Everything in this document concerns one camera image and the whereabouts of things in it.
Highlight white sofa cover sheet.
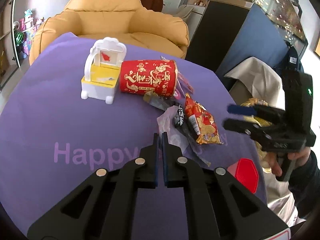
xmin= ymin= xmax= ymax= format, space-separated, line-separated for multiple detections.
xmin=224 ymin=56 xmax=308 ymax=228

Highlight colourful toy boxes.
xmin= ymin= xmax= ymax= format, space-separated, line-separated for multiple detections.
xmin=14 ymin=9 xmax=47 ymax=59

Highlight grey foil wrapper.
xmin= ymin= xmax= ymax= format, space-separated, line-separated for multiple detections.
xmin=144 ymin=91 xmax=173 ymax=110

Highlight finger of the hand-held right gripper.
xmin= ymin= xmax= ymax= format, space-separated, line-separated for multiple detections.
xmin=223 ymin=119 xmax=283 ymax=143
xmin=227 ymin=104 xmax=286 ymax=124

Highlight black wrapper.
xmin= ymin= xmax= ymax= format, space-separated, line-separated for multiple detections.
xmin=174 ymin=105 xmax=198 ymax=143

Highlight yellow trash bag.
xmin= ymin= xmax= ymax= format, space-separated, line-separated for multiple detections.
xmin=240 ymin=98 xmax=275 ymax=174

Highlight red paper cup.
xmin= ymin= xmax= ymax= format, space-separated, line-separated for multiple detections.
xmin=119 ymin=59 xmax=178 ymax=99

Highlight glass door display cabinet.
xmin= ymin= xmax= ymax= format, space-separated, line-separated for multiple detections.
xmin=0 ymin=0 xmax=23 ymax=88

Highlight yellow leather armchair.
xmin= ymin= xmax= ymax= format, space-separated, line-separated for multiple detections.
xmin=29 ymin=0 xmax=190 ymax=67

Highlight red hexagonal container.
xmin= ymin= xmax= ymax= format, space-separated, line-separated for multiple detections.
xmin=227 ymin=158 xmax=259 ymax=194

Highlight white yellow toy chair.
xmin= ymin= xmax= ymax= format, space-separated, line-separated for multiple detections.
xmin=80 ymin=37 xmax=127 ymax=105

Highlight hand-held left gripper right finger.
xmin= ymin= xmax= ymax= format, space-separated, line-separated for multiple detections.
xmin=162 ymin=132 xmax=290 ymax=240

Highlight white dining chair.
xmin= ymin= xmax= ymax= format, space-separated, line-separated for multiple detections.
xmin=175 ymin=4 xmax=198 ymax=20

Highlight brown chair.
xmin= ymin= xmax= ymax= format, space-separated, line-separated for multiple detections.
xmin=136 ymin=0 xmax=164 ymax=12

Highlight clear plastic wrapper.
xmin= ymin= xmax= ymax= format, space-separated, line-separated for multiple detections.
xmin=157 ymin=106 xmax=212 ymax=167

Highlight person's right forearm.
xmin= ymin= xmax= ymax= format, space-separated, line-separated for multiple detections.
xmin=287 ymin=152 xmax=320 ymax=220

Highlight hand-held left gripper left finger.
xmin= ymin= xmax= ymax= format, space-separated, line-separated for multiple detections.
xmin=27 ymin=133 xmax=159 ymax=240

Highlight person's right hand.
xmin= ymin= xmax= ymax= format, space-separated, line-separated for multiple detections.
xmin=264 ymin=147 xmax=312 ymax=177

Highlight blue cabinet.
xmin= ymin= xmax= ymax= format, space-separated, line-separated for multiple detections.
xmin=186 ymin=0 xmax=290 ymax=85

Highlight purple tablecloth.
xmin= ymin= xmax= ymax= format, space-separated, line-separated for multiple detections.
xmin=0 ymin=32 xmax=268 ymax=235

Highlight glass fish tank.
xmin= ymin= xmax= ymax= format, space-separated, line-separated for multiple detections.
xmin=212 ymin=0 xmax=309 ymax=58

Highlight navy backpack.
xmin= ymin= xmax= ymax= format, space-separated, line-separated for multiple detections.
xmin=285 ymin=41 xmax=304 ymax=73

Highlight red gold snack packet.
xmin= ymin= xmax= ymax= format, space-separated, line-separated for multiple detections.
xmin=184 ymin=93 xmax=224 ymax=145

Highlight watermelon ball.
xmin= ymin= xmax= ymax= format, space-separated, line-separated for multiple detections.
xmin=15 ymin=31 xmax=27 ymax=47

